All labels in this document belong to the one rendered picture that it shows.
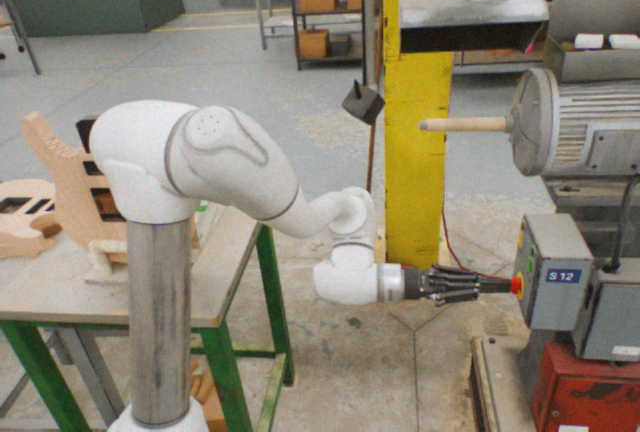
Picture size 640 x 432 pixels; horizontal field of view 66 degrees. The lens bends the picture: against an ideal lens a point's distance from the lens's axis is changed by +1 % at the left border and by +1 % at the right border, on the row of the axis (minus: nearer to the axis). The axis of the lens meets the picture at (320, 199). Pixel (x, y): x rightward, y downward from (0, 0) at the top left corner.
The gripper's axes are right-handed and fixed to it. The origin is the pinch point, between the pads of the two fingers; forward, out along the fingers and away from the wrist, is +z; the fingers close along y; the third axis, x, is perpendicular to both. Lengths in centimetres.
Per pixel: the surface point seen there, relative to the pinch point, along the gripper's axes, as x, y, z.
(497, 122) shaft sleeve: 28.7, -25.5, 2.2
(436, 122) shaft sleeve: 29.0, -25.9, -11.9
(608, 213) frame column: 8.9, -16.1, 27.4
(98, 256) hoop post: 4, -3, -97
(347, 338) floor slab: -97, -71, -44
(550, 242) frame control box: 14.5, 3.2, 8.9
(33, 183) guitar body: 3, -45, -145
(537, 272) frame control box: 10.2, 7.5, 5.9
